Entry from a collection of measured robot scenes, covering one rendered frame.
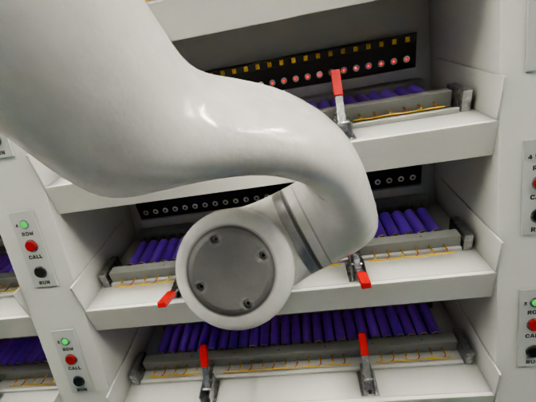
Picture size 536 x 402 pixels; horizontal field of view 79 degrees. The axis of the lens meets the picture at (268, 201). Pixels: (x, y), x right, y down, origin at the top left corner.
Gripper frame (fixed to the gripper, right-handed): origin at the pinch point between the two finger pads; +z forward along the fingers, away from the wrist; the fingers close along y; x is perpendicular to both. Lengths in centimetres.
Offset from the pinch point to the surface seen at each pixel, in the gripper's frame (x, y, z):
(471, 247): 5.8, -28.4, -1.5
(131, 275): 4.5, 25.2, -1.7
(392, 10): -33.9, -23.5, 3.8
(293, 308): 11.5, -1.4, -4.1
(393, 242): 3.8, -17.4, -2.0
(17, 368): 22, 56, 5
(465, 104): -14.1, -27.6, -7.0
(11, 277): 2.7, 49.0, -0.3
